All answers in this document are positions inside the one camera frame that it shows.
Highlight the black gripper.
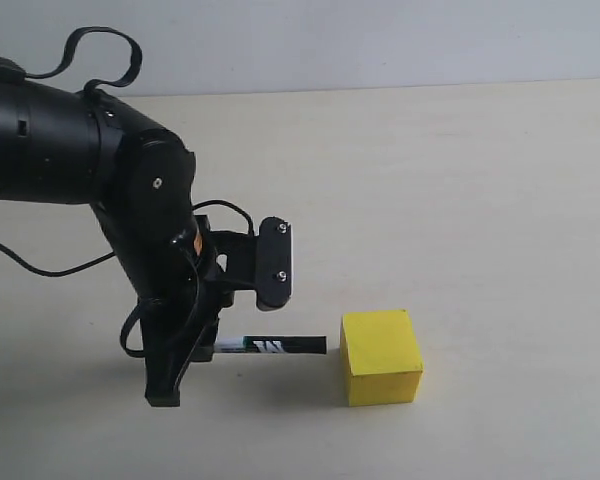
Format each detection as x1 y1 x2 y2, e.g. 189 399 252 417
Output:
122 214 258 406

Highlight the black and white marker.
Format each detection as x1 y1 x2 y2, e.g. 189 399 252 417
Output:
213 335 327 355

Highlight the yellow cube block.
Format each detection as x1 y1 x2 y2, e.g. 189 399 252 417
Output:
339 309 424 407

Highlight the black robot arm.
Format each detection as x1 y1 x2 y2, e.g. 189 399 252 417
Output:
0 57 234 407

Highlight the black cable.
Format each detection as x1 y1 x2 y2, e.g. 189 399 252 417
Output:
0 199 255 359

